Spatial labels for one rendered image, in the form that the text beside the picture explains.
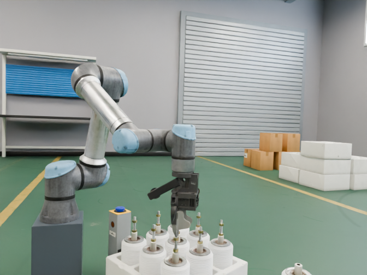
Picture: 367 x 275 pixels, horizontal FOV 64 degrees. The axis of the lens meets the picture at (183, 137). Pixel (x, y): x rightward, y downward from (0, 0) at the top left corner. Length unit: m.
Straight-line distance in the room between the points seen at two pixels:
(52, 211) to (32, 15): 5.50
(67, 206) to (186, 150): 0.59
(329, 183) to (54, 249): 3.07
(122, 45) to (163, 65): 0.91
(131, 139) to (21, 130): 5.45
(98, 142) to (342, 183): 3.11
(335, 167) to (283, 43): 4.43
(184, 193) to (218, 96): 5.75
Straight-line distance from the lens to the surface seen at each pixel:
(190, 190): 0.94
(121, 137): 0.88
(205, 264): 1.10
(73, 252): 1.31
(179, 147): 0.91
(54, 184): 1.27
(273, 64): 7.38
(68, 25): 6.42
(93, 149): 1.30
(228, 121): 6.69
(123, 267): 1.19
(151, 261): 1.10
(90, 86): 1.08
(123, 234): 1.35
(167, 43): 6.53
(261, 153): 4.85
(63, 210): 1.28
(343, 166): 3.87
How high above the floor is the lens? 0.70
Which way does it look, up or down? 3 degrees down
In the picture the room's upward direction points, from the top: 2 degrees clockwise
